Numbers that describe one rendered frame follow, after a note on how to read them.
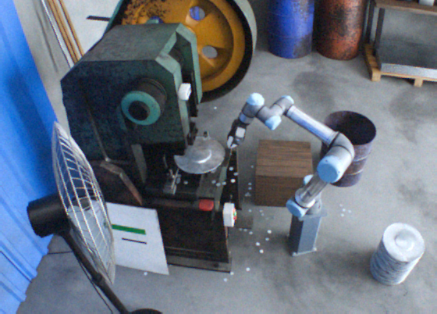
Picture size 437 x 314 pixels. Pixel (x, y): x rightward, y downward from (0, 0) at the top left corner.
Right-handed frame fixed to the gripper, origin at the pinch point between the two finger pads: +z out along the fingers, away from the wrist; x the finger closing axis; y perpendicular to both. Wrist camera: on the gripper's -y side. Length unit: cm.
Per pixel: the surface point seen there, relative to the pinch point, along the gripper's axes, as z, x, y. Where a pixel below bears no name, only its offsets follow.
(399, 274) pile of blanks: 17, -129, -39
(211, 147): 12.3, 7.3, 7.8
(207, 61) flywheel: -22, 27, 39
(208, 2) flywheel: -56, 39, 39
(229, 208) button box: 21.1, -11.0, -24.0
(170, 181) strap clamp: 23.3, 24.0, -17.3
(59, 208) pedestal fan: -27, 60, -84
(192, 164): 16.5, 15.4, -6.1
